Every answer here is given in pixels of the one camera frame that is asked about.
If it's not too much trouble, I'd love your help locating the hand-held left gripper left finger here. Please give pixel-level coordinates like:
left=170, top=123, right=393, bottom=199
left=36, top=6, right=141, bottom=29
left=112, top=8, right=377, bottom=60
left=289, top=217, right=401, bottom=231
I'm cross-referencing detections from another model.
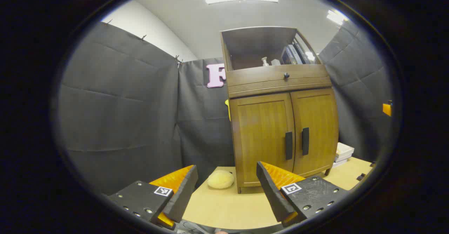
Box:
left=107, top=165, right=199, bottom=231

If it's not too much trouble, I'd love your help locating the black backdrop cloth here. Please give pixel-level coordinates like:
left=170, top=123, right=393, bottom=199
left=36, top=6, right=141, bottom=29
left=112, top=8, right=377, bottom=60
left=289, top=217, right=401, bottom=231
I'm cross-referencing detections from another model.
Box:
left=58, top=18, right=393, bottom=196

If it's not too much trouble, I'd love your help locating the pale yellow round sponge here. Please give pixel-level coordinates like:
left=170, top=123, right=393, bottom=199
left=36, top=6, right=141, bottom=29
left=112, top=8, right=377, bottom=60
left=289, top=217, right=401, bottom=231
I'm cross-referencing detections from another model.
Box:
left=207, top=170, right=235, bottom=189

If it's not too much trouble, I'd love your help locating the wooden cabinet drawer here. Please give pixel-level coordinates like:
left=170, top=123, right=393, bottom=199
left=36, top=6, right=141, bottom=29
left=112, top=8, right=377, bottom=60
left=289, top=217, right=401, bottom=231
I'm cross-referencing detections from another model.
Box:
left=226, top=65, right=331, bottom=88

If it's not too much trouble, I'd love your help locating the wooden double-door shoe cabinet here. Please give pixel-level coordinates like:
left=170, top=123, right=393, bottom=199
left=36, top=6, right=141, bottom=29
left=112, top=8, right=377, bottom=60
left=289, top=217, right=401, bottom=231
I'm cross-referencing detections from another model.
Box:
left=220, top=26, right=340, bottom=194

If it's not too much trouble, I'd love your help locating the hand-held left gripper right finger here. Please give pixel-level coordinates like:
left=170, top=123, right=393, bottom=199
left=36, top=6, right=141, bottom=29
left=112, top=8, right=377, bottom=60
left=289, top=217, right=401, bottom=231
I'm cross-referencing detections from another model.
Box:
left=256, top=161, right=351, bottom=227

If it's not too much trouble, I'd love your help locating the wooden shoe cabinet door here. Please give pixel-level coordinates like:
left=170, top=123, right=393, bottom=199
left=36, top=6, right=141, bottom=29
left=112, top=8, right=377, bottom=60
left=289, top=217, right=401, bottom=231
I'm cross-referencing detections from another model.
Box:
left=290, top=88, right=339, bottom=176
left=230, top=93, right=296, bottom=187

